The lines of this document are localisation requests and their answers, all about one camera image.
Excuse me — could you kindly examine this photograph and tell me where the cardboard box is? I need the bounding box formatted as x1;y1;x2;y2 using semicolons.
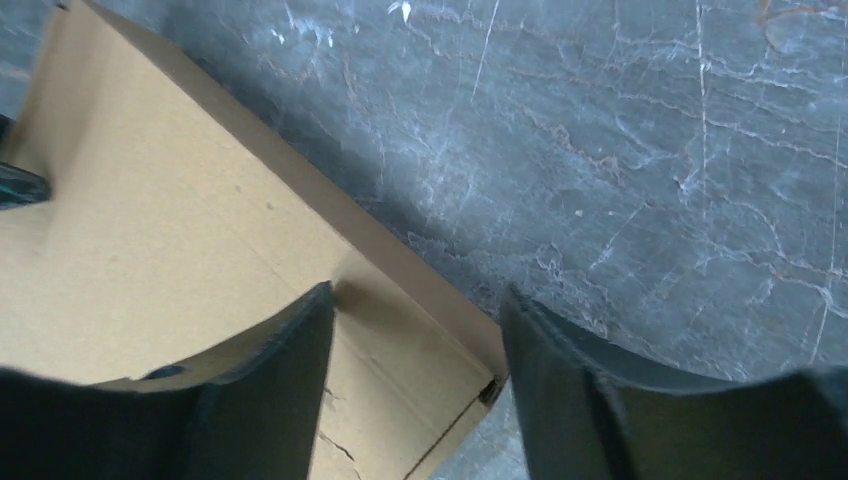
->
1;1;506;479

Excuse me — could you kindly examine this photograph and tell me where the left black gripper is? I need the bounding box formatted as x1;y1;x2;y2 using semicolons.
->
0;112;53;212

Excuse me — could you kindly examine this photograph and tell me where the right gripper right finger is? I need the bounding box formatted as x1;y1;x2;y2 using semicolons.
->
500;288;847;479

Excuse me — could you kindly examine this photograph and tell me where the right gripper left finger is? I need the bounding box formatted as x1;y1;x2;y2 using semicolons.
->
1;282;334;479

